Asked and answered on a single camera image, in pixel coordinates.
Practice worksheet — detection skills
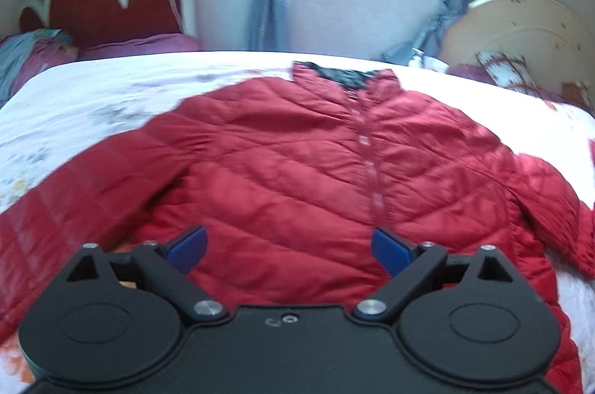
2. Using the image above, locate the red patterned cushion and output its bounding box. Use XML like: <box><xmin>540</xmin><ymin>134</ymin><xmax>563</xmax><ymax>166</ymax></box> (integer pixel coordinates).
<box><xmin>562</xmin><ymin>81</ymin><xmax>593</xmax><ymax>112</ymax></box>

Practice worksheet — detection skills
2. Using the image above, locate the patterned pillow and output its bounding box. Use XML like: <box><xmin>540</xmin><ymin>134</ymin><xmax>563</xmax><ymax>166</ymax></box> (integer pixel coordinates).
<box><xmin>476</xmin><ymin>52</ymin><xmax>537</xmax><ymax>96</ymax></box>

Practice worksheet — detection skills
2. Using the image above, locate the red quilted down jacket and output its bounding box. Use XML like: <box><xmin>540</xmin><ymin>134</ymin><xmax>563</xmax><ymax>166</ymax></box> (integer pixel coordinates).
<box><xmin>1</xmin><ymin>65</ymin><xmax>594</xmax><ymax>393</ymax></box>

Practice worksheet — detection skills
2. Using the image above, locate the red heart-shaped headboard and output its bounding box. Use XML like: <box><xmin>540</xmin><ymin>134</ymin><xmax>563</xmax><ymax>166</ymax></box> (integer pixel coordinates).
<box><xmin>16</xmin><ymin>0</ymin><xmax>198</xmax><ymax>48</ymax></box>

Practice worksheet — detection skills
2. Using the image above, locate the white floral bed sheet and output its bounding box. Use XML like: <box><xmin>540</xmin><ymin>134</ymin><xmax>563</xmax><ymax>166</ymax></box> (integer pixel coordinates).
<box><xmin>1</xmin><ymin>52</ymin><xmax>594</xmax><ymax>393</ymax></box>

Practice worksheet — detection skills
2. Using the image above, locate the cream round headboard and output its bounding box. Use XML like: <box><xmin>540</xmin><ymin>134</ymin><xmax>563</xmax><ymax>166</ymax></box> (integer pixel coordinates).
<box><xmin>439</xmin><ymin>0</ymin><xmax>594</xmax><ymax>102</ymax></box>

